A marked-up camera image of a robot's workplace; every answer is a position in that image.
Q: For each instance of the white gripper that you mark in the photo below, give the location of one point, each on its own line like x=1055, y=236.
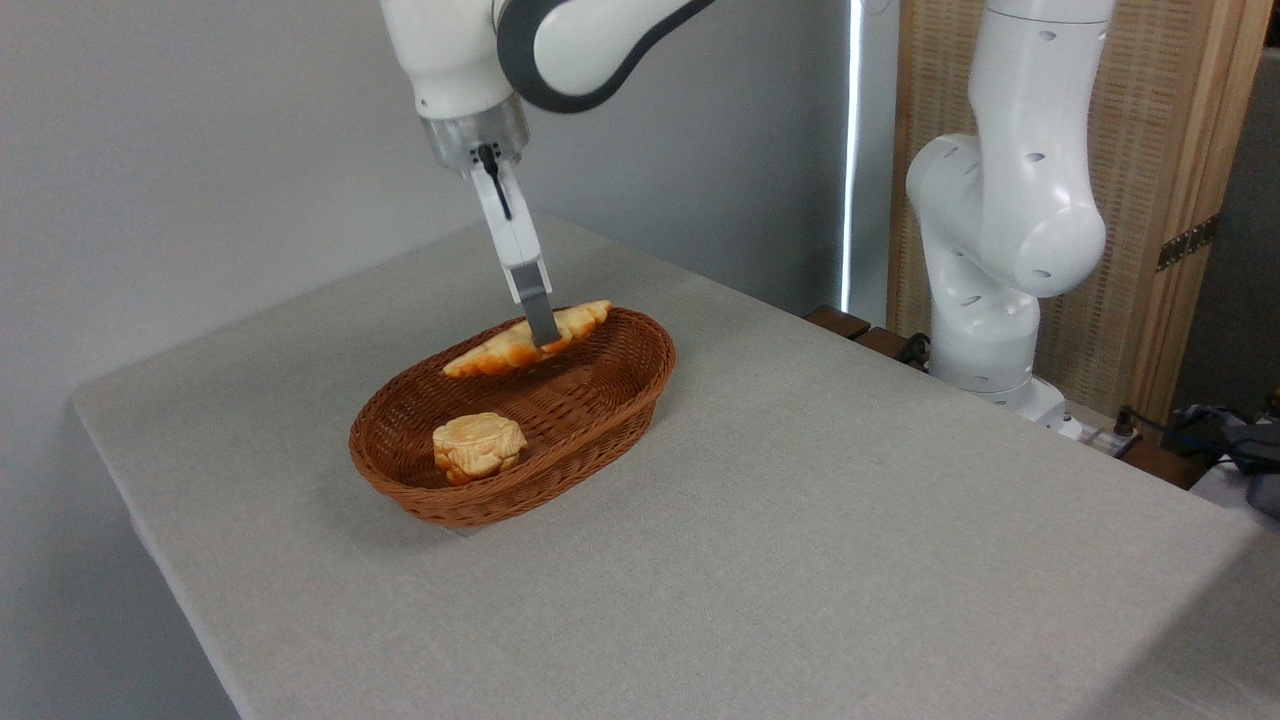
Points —
x=510, y=225

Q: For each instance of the long leaf-shaped bread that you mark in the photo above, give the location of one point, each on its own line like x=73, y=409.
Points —
x=495, y=352

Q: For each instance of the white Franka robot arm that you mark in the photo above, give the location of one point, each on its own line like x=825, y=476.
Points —
x=1020, y=200

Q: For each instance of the small round bread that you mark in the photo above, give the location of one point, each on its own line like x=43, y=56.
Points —
x=478, y=447

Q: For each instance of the brown wicker oval basket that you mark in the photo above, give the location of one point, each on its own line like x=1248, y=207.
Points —
x=580, y=425

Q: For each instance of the dark brown wooden block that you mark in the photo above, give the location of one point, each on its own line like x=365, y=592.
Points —
x=1165, y=464
x=884, y=343
x=836, y=321

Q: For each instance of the grey tablecloth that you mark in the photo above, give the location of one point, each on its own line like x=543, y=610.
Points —
x=800, y=520

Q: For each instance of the wooden rattan folding screen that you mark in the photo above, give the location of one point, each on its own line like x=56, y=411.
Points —
x=1160, y=130

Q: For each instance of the dark metal screen hinge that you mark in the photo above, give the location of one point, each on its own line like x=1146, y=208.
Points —
x=1188, y=243

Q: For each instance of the dark grey bag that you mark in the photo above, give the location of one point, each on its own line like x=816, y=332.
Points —
x=1240, y=450

